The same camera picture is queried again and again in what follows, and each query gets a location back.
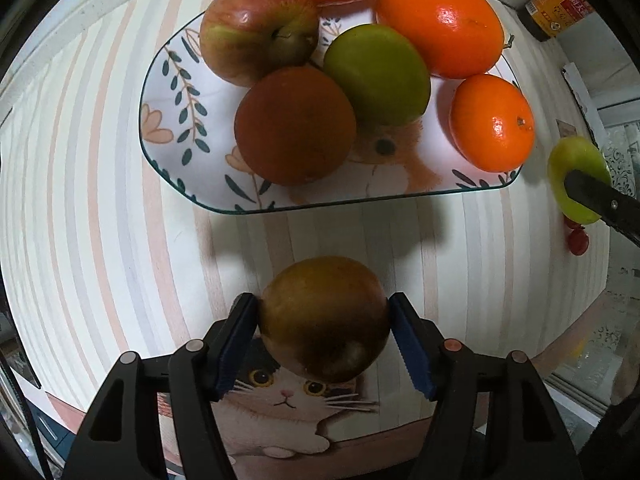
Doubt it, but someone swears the dark sauce bottle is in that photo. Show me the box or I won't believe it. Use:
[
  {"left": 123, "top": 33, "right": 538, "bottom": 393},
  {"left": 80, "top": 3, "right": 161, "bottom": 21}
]
[{"left": 524, "top": 0, "right": 596, "bottom": 43}]

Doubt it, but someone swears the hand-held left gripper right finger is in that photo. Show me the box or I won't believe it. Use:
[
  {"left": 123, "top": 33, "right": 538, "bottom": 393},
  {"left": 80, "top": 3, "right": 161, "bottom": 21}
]
[{"left": 387, "top": 292, "right": 586, "bottom": 480}]

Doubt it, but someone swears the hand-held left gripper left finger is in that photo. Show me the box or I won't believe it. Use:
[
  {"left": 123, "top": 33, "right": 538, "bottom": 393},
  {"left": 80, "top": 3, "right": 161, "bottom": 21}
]
[{"left": 62, "top": 292, "right": 261, "bottom": 480}]

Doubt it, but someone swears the floral ceramic plate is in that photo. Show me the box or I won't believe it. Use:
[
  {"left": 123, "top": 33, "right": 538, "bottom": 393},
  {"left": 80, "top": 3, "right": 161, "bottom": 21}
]
[{"left": 139, "top": 2, "right": 523, "bottom": 216}]

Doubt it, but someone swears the large orange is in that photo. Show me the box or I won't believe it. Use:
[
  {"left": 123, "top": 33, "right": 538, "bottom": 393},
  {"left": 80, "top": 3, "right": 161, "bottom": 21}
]
[{"left": 375, "top": 0, "right": 506, "bottom": 80}]

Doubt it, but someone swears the striped cat-print table mat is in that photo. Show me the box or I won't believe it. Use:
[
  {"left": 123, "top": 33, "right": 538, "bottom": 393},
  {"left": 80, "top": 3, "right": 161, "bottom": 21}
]
[{"left": 0, "top": 0, "right": 621, "bottom": 471}]

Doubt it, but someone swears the green apple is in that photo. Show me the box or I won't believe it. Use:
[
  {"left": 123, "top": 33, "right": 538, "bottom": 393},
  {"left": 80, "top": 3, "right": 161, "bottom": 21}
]
[
  {"left": 322, "top": 23, "right": 432, "bottom": 128},
  {"left": 546, "top": 136, "right": 613, "bottom": 226}
]

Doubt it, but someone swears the small orange mandarin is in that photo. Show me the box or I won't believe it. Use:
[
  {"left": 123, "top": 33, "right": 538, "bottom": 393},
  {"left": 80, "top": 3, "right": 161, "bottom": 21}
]
[{"left": 449, "top": 74, "right": 536, "bottom": 173}]

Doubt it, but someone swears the round brown fruit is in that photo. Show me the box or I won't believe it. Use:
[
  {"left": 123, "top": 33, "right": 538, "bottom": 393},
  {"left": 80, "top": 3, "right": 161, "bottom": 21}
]
[{"left": 234, "top": 66, "right": 357, "bottom": 187}]

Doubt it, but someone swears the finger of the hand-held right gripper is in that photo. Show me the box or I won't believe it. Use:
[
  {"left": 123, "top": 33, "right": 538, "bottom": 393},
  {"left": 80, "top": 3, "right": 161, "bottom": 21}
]
[{"left": 564, "top": 170, "right": 640, "bottom": 248}]

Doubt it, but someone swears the red and yellow apple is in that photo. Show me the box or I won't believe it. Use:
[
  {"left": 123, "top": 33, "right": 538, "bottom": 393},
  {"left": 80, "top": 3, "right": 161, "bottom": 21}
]
[{"left": 199, "top": 0, "right": 321, "bottom": 88}]

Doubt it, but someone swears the dark red-brown apple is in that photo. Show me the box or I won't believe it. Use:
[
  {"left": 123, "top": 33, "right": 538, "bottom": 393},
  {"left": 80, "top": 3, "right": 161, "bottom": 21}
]
[{"left": 258, "top": 256, "right": 392, "bottom": 385}]

